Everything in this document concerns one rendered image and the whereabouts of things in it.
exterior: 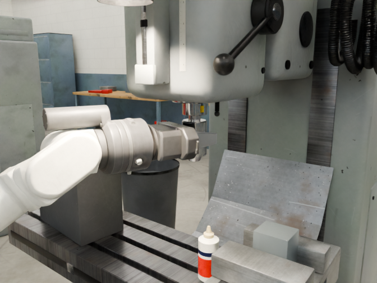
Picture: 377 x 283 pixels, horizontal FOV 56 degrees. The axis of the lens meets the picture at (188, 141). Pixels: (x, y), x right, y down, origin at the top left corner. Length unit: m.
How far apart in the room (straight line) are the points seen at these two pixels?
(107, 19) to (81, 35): 0.93
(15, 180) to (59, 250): 0.42
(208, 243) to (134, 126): 0.27
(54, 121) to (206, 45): 0.25
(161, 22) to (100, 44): 7.05
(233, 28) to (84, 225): 0.55
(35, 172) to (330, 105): 0.69
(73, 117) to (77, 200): 0.32
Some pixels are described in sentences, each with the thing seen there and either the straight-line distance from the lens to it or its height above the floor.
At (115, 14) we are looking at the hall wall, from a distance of 7.27.
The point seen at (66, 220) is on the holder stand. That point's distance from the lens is 0.91.
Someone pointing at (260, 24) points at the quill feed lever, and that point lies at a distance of 0.58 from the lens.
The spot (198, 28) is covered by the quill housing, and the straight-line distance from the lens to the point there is 0.54.
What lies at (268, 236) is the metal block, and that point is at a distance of 0.60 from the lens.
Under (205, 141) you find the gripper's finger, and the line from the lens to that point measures 0.64.
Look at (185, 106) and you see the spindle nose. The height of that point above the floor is 1.30.
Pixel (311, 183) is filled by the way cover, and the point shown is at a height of 1.07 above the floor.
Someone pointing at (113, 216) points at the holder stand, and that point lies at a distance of 0.90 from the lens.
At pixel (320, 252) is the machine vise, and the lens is 0.64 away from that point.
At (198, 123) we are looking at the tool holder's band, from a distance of 0.64.
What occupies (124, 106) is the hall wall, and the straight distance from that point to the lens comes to 7.12.
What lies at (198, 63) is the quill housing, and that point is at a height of 1.37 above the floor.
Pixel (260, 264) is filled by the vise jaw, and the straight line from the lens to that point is 0.58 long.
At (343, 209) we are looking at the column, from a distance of 0.98.
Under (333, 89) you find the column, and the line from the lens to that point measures 0.92.
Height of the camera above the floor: 1.37
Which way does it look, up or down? 12 degrees down
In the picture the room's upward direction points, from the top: straight up
